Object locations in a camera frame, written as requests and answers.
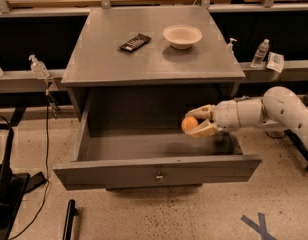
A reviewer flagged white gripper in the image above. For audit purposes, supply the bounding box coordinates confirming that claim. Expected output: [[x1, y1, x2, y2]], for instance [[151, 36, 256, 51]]
[[185, 100, 240, 138]]

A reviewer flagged orange fruit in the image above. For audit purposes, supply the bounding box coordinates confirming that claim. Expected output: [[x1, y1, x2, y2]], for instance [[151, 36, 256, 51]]
[[181, 116, 198, 132]]

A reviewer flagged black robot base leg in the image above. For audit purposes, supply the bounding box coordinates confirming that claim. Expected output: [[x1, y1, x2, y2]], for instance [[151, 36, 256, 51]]
[[285, 130, 308, 171]]

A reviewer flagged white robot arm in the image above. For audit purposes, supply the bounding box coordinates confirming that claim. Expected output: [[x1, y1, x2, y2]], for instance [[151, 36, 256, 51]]
[[181, 86, 308, 150]]

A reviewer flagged metal drawer knob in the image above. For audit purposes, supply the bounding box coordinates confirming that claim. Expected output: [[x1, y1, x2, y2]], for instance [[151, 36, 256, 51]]
[[155, 172, 165, 183]]

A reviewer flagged grey open top drawer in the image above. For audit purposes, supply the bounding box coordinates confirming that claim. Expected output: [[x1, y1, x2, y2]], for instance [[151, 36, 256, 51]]
[[53, 93, 263, 192]]

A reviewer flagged small pump bottle right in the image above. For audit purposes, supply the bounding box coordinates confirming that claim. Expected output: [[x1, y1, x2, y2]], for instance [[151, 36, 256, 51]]
[[227, 38, 237, 55]]

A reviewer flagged clear water bottle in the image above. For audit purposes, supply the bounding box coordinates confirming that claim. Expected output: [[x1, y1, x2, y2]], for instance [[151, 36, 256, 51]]
[[251, 39, 269, 67]]

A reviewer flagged white paper bowl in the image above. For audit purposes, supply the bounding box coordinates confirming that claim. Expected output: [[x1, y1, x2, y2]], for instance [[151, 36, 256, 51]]
[[163, 25, 203, 50]]

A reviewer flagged white wipes packet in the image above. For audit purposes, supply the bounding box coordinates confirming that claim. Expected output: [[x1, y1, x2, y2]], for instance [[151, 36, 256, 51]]
[[266, 52, 284, 73]]

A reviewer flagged grey cabinet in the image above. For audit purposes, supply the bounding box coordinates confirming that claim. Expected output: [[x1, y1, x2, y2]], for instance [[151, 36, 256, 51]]
[[62, 6, 245, 117]]

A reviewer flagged black snack bag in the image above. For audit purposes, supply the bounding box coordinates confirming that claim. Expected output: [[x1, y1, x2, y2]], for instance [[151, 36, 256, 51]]
[[120, 33, 151, 52]]

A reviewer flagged blue tape cross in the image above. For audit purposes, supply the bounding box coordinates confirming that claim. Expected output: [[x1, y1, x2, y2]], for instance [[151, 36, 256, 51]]
[[241, 213, 277, 240]]

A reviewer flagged clear sanitizer pump bottle left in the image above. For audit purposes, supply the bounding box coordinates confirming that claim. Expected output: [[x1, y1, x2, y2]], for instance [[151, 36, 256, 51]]
[[29, 54, 50, 80]]

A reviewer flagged black monitor stand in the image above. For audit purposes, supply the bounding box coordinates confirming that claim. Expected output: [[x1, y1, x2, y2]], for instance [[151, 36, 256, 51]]
[[0, 128, 47, 240]]

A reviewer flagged black bar handle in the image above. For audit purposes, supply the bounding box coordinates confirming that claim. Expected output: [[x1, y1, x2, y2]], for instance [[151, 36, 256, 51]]
[[62, 199, 78, 240]]

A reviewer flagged black cable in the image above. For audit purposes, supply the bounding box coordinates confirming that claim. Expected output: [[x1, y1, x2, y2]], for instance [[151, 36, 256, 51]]
[[0, 78, 60, 240]]

